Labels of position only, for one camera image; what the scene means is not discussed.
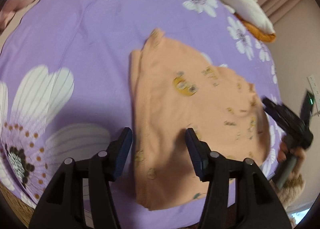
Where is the orange duck print garment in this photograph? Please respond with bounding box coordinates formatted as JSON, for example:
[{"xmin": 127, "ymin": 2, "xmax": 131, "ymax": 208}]
[{"xmin": 131, "ymin": 29, "xmax": 271, "ymax": 211}]

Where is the right hand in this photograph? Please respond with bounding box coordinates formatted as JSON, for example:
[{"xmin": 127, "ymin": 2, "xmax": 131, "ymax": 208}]
[{"xmin": 277, "ymin": 138, "xmax": 306, "ymax": 163}]

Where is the white goose plush toy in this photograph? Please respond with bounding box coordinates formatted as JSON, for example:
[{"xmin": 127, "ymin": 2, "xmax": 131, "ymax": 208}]
[{"xmin": 220, "ymin": 0, "xmax": 276, "ymax": 43}]

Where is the purple floral bed sheet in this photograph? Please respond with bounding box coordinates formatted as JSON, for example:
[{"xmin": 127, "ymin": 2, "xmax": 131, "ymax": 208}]
[{"xmin": 1, "ymin": 0, "xmax": 279, "ymax": 223}]

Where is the white wall power strip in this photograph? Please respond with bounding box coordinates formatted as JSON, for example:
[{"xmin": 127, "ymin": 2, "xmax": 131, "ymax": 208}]
[{"xmin": 307, "ymin": 75, "xmax": 320, "ymax": 116}]

